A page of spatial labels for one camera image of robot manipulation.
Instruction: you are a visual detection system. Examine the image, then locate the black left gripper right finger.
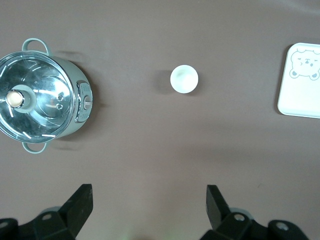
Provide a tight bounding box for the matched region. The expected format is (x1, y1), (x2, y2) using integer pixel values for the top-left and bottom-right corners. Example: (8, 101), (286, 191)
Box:
(199, 184), (310, 240)

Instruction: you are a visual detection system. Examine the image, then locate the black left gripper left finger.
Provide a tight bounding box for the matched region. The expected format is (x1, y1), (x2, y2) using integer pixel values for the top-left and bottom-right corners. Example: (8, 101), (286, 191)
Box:
(0, 183), (94, 240)

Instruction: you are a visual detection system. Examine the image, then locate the white plastic cup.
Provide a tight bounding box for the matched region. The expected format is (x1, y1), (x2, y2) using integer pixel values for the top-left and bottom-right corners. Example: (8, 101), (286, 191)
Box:
(170, 64), (200, 94)

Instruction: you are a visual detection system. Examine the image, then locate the glass pot lid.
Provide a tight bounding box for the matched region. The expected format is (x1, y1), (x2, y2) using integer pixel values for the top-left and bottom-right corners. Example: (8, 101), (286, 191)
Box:
(0, 49), (77, 145)

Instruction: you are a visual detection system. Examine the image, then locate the green electric cooking pot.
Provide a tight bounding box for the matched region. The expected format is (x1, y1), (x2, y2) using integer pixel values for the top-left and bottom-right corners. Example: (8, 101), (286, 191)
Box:
(0, 37), (92, 154)

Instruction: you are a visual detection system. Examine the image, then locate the cream tray with bear print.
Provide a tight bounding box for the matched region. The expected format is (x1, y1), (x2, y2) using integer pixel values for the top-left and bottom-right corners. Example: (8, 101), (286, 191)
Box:
(277, 42), (320, 119)

